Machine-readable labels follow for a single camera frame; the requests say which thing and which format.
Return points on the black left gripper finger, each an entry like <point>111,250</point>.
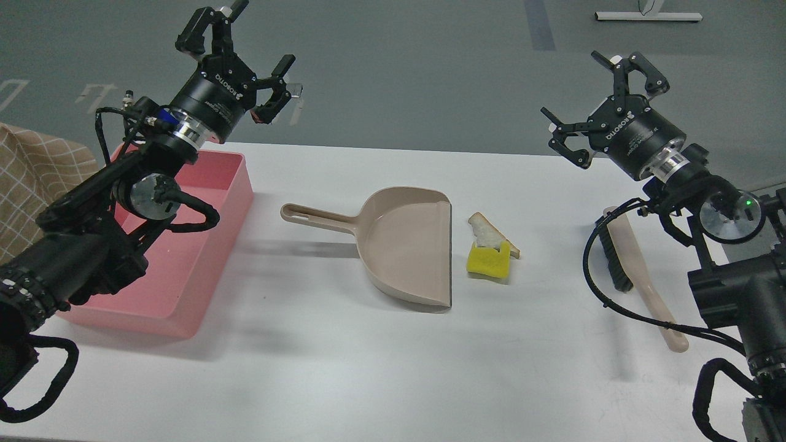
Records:
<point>281,92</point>
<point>208,32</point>

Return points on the beige hand brush black bristles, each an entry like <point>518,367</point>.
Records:
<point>628,269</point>

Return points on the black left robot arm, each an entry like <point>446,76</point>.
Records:
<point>95,237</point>

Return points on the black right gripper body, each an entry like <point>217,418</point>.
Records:
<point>632,133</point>

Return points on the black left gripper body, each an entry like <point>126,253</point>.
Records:
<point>218,94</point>

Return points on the yellow sponge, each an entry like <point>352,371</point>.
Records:
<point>489,262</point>

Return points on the white table leg base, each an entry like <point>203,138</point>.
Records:
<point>649,11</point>

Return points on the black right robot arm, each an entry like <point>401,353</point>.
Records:
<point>738,238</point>

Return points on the bread slice piece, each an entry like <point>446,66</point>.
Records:
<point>488,236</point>

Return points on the pink plastic bin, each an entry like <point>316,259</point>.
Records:
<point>173,296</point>

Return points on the beige checkered cloth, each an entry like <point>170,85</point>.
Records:
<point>36,169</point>

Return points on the beige plastic dustpan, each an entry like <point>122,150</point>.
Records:
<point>403,237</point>

